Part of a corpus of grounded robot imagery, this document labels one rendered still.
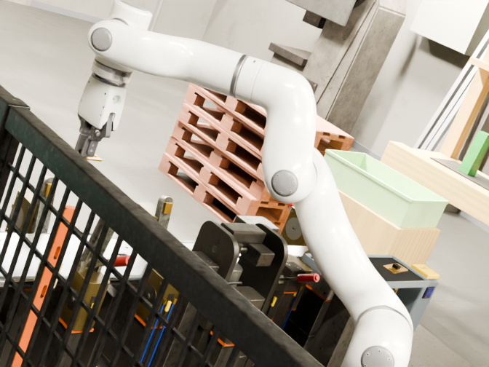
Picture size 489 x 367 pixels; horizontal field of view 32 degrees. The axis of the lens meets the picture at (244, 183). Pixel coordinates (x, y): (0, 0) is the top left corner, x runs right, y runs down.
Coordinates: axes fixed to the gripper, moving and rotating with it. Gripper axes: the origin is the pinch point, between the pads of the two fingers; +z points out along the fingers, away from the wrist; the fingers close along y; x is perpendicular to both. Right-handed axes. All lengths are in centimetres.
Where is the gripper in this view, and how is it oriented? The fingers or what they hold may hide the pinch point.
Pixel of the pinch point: (86, 145)
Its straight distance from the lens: 183.8
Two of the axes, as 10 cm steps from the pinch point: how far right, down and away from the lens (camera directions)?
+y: -6.2, -4.4, 6.5
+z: -3.6, 8.9, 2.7
